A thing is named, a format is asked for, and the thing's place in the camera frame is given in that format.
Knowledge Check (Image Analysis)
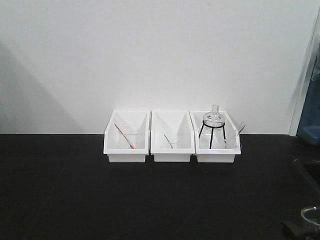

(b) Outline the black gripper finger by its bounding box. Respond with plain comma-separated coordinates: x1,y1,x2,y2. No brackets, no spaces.
281,219,320,240

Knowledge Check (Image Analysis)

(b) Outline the clear glass beaker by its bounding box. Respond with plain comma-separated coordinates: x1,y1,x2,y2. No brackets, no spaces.
300,206,320,234

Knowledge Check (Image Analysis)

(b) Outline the beaker with green stirrer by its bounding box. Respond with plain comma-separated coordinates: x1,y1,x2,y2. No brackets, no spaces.
163,134,183,149

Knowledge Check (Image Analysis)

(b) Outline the beaker with red stirrer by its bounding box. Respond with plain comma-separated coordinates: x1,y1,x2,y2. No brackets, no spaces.
113,123,139,150

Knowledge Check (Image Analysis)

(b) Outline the blue object at right edge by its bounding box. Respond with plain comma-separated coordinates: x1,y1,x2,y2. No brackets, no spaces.
297,57,320,146

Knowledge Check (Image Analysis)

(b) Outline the right white plastic bin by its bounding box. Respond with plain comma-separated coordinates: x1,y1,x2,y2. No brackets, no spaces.
189,110,241,163

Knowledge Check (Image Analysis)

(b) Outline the white plastic bin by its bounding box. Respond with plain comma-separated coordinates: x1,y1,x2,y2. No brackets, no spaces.
150,110,195,163
189,110,241,163
103,110,151,163

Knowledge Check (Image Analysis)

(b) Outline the clear glass test tube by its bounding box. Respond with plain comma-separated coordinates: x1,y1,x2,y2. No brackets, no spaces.
236,121,246,135

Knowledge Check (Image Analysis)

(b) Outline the round glass flask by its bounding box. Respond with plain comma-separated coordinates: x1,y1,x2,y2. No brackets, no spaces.
203,104,225,128

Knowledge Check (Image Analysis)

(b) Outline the middle white plastic bin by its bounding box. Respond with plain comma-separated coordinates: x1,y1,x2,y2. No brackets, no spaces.
150,110,195,163

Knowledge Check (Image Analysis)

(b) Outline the left white plastic bin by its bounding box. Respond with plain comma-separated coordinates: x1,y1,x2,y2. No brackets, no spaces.
103,110,151,163

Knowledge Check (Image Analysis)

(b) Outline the black wire tripod stand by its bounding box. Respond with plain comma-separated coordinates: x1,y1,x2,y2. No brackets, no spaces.
198,120,226,149

